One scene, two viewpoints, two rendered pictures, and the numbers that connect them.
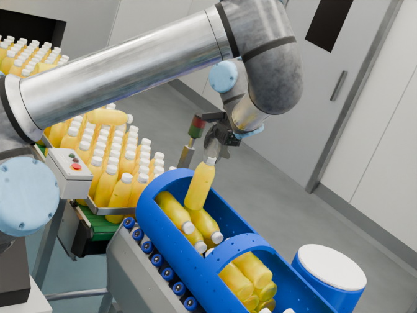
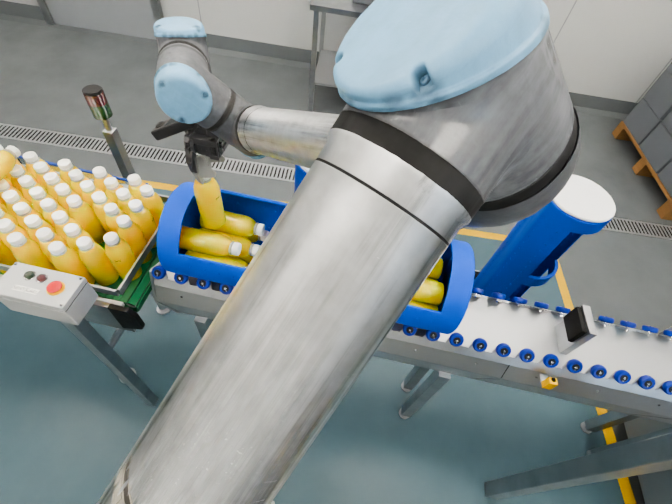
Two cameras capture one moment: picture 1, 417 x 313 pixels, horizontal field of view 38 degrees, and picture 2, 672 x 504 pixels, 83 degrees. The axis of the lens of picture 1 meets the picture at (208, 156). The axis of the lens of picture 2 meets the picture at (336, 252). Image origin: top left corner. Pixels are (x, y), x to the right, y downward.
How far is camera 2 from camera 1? 1.14 m
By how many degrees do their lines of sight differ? 47
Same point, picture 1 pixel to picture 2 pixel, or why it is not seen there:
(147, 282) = not seen: hidden behind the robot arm
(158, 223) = (210, 272)
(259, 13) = (539, 105)
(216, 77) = (176, 104)
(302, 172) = (145, 26)
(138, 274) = (215, 305)
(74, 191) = (83, 306)
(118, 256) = (176, 301)
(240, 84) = (217, 91)
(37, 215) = not seen: outside the picture
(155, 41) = (315, 379)
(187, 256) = not seen: hidden behind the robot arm
